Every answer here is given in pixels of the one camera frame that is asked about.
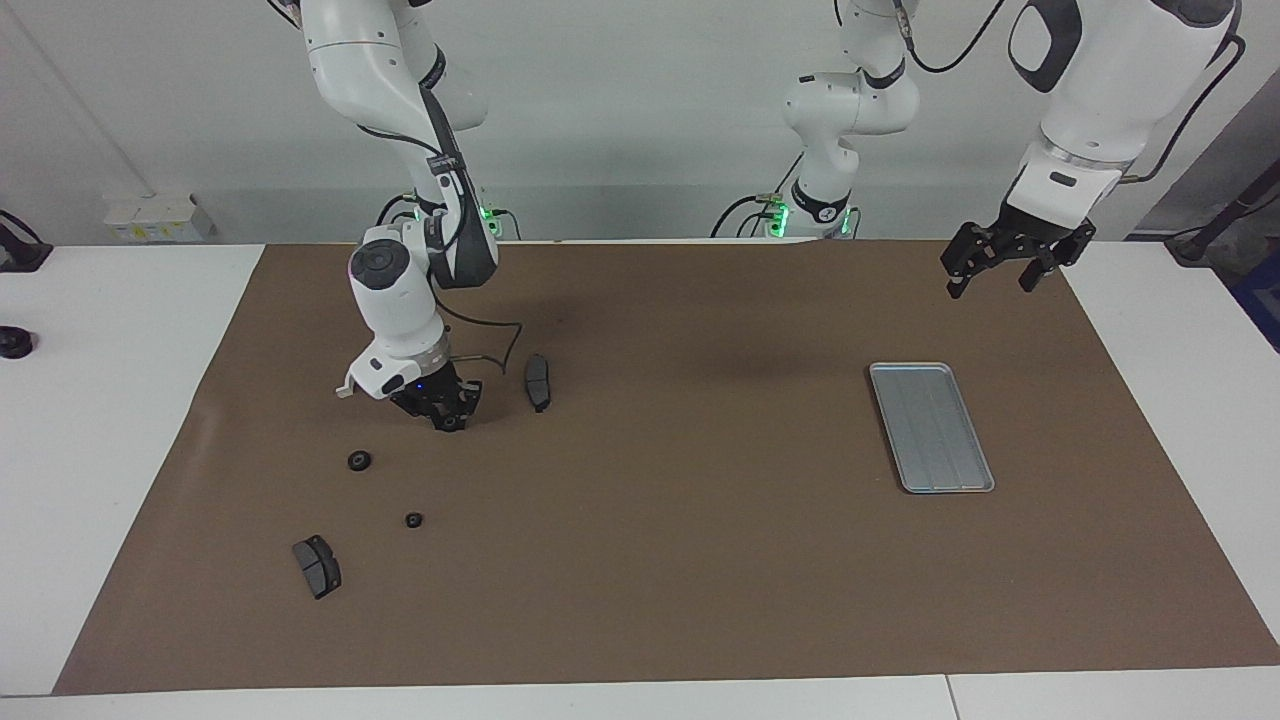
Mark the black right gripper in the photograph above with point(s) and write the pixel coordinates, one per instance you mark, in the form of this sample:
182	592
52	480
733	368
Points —
435	390

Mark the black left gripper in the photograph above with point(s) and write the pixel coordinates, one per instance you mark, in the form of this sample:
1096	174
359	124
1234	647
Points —
1030	235

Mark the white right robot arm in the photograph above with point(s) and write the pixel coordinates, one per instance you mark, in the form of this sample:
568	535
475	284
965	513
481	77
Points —
395	290

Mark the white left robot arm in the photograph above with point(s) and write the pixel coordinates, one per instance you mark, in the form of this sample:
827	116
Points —
1100	80

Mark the silver metal tray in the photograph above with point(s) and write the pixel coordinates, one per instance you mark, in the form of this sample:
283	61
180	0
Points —
932	430

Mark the single dark grey brake pad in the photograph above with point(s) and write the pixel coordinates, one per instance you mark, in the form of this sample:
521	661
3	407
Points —
538	383

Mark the black stand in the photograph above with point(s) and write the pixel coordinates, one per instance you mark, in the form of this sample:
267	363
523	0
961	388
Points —
1190	248

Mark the stacked dark grey brake pads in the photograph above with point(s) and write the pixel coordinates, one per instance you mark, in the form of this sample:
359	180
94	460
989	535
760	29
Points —
317	567

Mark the brown table mat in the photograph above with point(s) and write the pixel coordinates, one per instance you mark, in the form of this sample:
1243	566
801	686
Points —
650	560

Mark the blue object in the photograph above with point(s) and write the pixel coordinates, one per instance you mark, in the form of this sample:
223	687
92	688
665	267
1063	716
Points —
1265	300

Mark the black round knob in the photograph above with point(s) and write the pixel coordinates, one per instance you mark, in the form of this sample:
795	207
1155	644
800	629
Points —
14	343

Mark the black table clamp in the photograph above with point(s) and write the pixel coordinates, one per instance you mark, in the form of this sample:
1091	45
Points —
20	255

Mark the white wall socket box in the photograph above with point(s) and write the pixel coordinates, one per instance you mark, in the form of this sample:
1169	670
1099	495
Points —
150	215

